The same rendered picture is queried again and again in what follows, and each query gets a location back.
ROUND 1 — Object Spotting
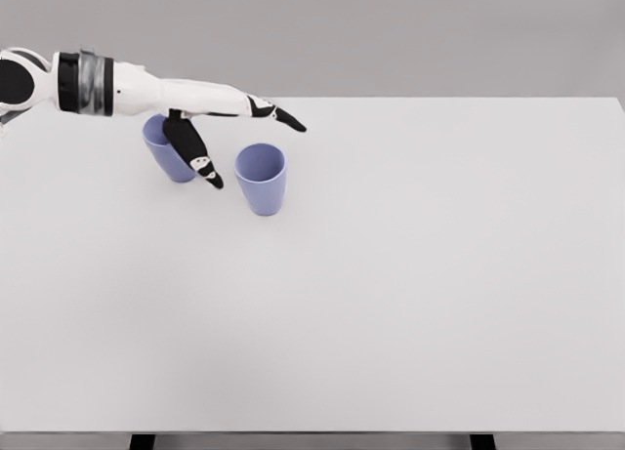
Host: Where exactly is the blue plastic cup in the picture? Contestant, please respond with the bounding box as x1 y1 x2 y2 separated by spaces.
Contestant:
233 143 286 218
142 113 201 184

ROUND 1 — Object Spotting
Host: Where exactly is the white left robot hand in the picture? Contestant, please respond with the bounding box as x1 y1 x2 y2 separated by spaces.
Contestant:
155 77 309 191

